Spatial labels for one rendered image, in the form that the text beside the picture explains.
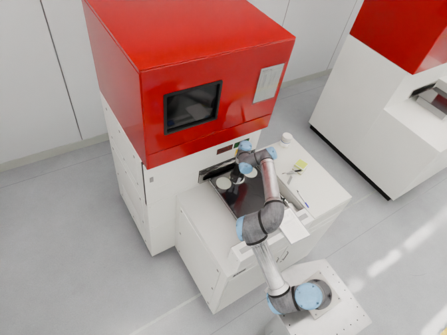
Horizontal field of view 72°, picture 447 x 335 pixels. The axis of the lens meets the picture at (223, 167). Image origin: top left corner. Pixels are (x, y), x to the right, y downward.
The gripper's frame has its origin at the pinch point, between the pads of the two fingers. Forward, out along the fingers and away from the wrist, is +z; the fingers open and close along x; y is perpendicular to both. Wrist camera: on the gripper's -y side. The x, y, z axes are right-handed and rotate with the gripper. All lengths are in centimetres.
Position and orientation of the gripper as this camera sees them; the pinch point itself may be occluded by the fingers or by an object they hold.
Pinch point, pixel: (235, 183)
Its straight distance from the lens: 203.4
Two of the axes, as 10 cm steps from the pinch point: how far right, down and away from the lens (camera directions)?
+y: 2.8, -7.1, 6.5
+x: -9.5, -3.0, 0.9
